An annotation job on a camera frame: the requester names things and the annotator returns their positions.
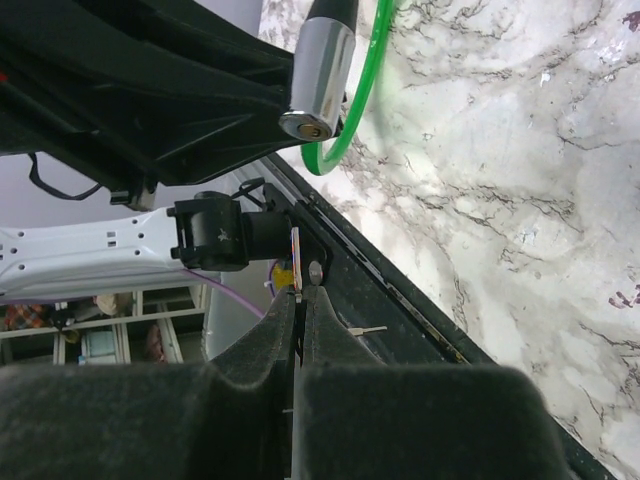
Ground small silver keys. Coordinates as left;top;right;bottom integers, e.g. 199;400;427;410
290;227;303;303

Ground black metal base rail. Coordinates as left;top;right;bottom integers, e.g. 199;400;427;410
262;154;609;479

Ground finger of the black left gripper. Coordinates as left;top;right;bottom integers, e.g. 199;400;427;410
1;1;298;185

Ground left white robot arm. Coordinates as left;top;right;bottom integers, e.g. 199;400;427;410
1;1;358;303

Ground green cable lock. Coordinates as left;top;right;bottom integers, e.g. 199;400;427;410
279;1;394;176

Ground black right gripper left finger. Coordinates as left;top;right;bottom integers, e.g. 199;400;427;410
1;292;295;479

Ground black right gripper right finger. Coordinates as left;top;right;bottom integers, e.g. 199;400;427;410
299;287;570;479

